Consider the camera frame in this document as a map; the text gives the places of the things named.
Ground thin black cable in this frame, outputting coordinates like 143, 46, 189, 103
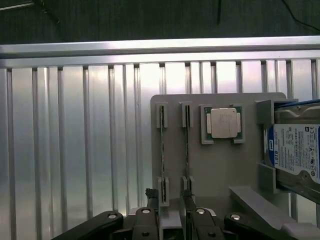
281, 0, 320, 34

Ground grey plastic parts rack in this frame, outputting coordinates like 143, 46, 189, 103
149, 92, 294, 240

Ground aluminium table frame rail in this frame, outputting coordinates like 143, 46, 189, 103
0, 35, 320, 67

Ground silver CPU chip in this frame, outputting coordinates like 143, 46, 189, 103
203, 106, 243, 140

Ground blue label hard disk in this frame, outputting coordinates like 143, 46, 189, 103
261, 99, 320, 199

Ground metal rod with black cable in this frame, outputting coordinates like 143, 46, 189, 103
0, 0, 61, 25

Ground green RAM stick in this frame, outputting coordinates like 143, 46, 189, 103
184, 104, 192, 195
159, 104, 168, 204

